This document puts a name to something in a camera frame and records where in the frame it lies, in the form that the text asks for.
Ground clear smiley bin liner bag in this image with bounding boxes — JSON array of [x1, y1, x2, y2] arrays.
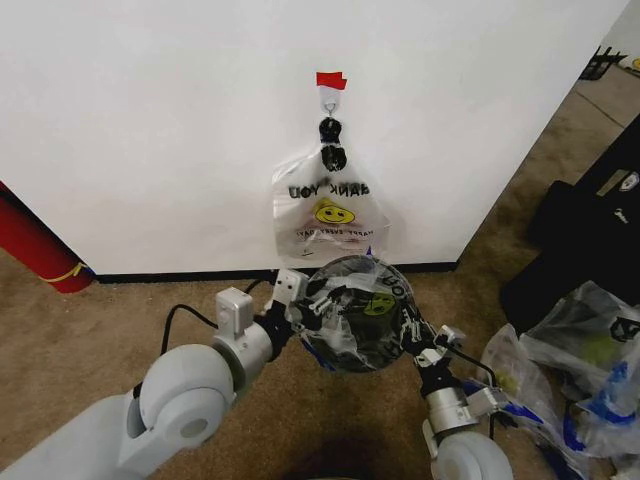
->
[[298, 254, 426, 372]]

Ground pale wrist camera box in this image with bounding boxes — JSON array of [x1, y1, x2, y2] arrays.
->
[[271, 269, 309, 315], [435, 323, 468, 350]]

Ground white smiley thank-you bag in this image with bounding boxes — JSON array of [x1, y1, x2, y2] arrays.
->
[[270, 115, 392, 267]]

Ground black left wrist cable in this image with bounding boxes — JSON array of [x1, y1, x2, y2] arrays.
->
[[161, 278, 277, 362]]

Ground black rack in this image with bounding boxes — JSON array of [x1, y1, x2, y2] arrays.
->
[[581, 46, 627, 82]]

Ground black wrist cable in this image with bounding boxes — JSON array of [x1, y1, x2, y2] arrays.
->
[[447, 348, 519, 432], [161, 278, 277, 362]]

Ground clear plastic bag dark contents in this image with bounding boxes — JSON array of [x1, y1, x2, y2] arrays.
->
[[519, 279, 640, 387]]

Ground clear plastic bag blue print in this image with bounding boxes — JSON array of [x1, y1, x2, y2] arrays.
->
[[562, 369, 640, 464], [478, 323, 569, 452]]

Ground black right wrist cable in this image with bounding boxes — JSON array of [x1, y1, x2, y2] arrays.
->
[[447, 348, 519, 432]]

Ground yellow band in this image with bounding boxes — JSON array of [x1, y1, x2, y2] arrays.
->
[[46, 261, 87, 284]]

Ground large black case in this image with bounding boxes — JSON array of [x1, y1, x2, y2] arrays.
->
[[499, 115, 640, 337]]

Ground white wall hook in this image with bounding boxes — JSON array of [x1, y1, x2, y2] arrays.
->
[[319, 87, 347, 115]]

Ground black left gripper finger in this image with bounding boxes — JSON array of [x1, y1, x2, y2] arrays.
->
[[298, 293, 336, 322]]

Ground red tape piece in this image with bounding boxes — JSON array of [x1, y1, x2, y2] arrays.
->
[[315, 71, 351, 93]]

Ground red cylinder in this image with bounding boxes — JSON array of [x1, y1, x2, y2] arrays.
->
[[0, 180, 95, 296]]

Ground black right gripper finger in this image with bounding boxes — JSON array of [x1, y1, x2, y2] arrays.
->
[[416, 347, 443, 371], [401, 311, 427, 354]]

